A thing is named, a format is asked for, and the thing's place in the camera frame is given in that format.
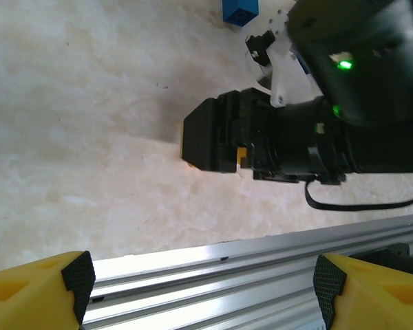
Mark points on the wide aluminium extrusion rail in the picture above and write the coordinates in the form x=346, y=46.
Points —
x=227, y=275

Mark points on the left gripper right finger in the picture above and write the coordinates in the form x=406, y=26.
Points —
x=382, y=299

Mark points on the blue lego brick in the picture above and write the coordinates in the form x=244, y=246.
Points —
x=239, y=10

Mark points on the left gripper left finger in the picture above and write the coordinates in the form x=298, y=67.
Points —
x=27, y=299

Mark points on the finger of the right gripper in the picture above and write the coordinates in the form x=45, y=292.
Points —
x=201, y=137

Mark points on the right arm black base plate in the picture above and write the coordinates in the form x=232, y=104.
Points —
x=399, y=252

